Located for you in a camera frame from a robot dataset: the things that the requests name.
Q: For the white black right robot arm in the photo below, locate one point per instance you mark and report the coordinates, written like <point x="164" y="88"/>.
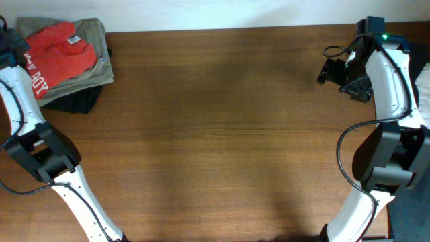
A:
<point x="395" y="155"/>

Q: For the dark garment at right edge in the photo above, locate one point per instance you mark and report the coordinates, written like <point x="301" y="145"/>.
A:
<point x="409" y="212"/>

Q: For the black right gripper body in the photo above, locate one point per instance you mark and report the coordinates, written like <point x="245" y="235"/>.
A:
<point x="352" y="77"/>

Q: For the folded olive green garment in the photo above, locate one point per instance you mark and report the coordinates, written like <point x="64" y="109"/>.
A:
<point x="92" y="31"/>

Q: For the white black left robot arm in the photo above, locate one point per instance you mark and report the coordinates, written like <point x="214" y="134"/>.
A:
<point x="40" y="148"/>

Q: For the white cloth at right edge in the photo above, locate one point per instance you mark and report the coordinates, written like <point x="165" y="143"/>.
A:
<point x="423" y="86"/>

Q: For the folded black garment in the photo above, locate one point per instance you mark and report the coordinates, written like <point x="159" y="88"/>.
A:
<point x="81" y="96"/>

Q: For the orange printed t-shirt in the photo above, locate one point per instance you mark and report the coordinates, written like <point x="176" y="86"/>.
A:
<point x="55" y="55"/>

